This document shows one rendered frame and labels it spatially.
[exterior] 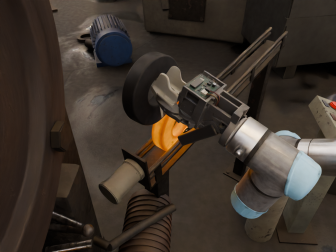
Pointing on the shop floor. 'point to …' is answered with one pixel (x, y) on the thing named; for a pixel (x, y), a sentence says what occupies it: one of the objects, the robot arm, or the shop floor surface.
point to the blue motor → (110, 41)
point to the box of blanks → (294, 31)
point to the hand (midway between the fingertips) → (152, 81)
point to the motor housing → (163, 230)
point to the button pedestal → (300, 233)
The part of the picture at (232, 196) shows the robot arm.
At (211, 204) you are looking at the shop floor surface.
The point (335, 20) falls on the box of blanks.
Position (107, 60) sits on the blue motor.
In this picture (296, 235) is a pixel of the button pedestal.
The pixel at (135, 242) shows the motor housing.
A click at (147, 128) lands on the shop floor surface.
